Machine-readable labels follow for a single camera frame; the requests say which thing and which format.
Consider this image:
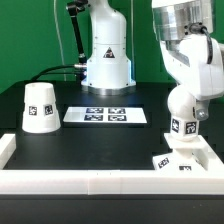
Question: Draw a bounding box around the white lamp base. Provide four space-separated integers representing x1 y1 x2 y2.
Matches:
152 133 208 173

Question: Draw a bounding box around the white lamp shade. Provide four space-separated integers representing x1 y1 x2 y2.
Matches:
22 82 61 133

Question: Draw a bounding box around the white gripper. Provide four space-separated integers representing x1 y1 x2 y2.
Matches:
160 35 224 120

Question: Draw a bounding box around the black cable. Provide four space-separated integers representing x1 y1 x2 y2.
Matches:
30 63 88 83

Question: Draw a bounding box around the white thin cable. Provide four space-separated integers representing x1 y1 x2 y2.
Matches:
53 0 67 82

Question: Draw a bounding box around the white U-shaped frame wall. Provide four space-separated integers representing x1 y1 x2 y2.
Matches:
0 134 224 195

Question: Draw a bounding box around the white lamp bulb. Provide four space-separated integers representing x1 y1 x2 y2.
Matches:
167 85 199 142

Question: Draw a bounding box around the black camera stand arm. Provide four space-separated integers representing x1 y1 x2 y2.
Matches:
66 0 88 67

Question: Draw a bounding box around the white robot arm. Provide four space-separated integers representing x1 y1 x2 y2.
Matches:
82 0 224 120

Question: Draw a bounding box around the white marker tag board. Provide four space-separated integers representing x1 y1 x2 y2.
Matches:
63 107 147 124

